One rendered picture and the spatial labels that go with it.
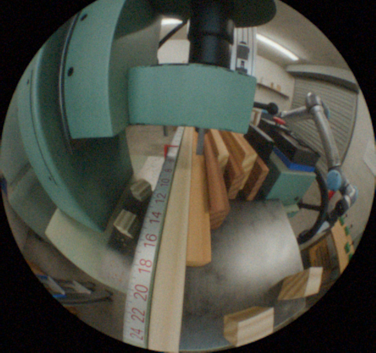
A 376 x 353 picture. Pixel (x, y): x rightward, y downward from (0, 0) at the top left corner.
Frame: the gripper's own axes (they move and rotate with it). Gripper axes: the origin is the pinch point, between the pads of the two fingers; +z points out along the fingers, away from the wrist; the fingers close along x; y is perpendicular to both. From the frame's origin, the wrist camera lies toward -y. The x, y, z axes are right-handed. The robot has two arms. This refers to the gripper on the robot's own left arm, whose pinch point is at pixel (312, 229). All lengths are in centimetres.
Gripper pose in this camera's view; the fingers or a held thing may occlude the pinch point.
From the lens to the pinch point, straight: 48.1
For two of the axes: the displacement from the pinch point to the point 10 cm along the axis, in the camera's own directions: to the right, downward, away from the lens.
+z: -9.0, 2.8, 3.2
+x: 0.7, -6.4, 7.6
